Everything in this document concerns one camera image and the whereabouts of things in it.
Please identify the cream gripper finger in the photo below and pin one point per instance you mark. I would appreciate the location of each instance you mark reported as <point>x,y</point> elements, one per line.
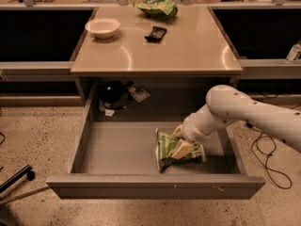
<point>177,133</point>
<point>182,149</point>

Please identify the green jalapeno chip bag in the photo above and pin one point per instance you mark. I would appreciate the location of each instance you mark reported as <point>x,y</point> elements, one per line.
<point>166,143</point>

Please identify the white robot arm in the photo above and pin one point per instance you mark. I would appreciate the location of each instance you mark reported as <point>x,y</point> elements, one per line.
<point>225,105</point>

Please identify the open grey drawer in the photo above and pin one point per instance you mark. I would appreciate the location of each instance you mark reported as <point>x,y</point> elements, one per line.
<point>114,157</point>

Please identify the grey counter cabinet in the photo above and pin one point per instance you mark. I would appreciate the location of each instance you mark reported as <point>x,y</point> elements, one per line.
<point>192,56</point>

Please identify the black round device under counter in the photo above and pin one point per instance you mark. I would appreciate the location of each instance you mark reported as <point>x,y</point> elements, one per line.
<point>112,91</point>

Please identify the green chip bag on counter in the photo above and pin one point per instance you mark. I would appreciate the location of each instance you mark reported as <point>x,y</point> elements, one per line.
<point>158,8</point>

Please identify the black snack bar wrapper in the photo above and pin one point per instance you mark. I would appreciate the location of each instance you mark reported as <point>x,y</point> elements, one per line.
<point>156,34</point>

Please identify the white bowl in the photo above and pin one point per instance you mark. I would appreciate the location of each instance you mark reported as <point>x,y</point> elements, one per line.
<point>102,28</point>

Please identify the clear plastic bottle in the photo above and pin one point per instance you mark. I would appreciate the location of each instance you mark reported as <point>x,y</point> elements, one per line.
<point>294,52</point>

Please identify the black stand leg with wheel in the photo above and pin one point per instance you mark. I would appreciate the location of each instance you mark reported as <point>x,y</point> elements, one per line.
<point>25,171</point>

